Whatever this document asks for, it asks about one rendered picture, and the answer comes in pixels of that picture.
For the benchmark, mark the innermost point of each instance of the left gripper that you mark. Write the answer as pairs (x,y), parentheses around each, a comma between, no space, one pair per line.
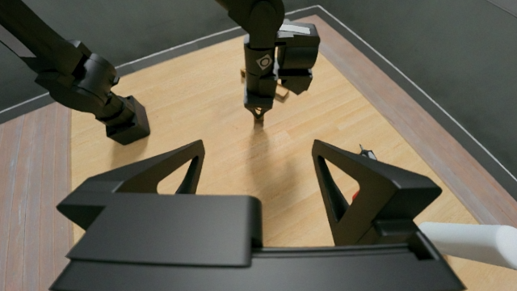
(251,95)

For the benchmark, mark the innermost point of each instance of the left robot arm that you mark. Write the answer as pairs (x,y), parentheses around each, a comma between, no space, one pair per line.
(81,80)

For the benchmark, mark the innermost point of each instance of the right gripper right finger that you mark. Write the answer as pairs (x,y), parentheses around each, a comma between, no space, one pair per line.
(386,192)

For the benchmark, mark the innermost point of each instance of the white plastic bottle with blue cap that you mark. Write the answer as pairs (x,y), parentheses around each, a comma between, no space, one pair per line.
(495,245)

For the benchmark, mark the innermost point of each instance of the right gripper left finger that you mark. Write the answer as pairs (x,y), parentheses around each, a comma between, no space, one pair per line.
(144,176)

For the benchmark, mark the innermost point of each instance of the tan shallow wooden tray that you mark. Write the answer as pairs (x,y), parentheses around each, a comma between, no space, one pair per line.
(281,91)

